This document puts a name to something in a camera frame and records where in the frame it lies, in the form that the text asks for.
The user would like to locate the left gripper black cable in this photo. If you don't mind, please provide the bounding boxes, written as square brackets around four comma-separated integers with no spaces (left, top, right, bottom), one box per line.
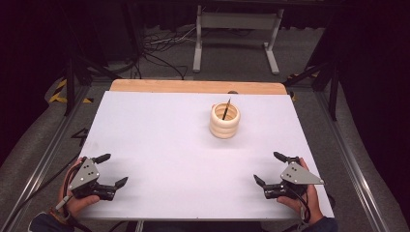
[0,154,85,232]

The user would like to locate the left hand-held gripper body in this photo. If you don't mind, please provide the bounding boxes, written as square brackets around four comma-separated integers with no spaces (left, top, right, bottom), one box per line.
[68,156,118,201]

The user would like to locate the white metal stand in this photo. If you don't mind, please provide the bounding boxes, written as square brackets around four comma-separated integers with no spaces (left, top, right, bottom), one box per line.
[191,4,285,75]

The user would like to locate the bundle of floor cables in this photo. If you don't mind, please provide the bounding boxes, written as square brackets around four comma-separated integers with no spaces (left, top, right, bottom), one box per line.
[136,23,198,81]

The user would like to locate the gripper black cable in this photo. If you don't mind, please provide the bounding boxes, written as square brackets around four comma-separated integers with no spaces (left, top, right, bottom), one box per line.
[286,188,312,225]
[0,154,85,232]

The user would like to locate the person's right hand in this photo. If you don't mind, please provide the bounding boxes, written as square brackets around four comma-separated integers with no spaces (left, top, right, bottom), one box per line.
[276,157,324,225]

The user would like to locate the cream ribbed brush holder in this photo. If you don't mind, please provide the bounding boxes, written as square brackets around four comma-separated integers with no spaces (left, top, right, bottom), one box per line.
[208,101,242,140]

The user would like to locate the black tripod stand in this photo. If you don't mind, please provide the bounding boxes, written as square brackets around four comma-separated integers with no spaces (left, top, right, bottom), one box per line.
[62,47,124,118]
[283,59,341,123]

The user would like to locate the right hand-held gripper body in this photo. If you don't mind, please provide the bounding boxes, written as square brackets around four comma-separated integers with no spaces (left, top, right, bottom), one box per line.
[263,156,326,200]

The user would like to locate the person's left hand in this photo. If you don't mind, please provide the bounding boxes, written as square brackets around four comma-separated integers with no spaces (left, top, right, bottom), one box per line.
[57,157,101,218]

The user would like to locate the dark thin brush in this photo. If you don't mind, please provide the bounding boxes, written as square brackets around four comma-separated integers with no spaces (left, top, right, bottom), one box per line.
[221,98,232,121]

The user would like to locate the aluminium frame rail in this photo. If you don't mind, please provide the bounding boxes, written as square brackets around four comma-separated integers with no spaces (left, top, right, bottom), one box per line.
[0,84,93,232]
[313,90,391,232]

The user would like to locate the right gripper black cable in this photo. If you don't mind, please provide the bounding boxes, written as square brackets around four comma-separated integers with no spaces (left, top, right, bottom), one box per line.
[286,188,312,225]

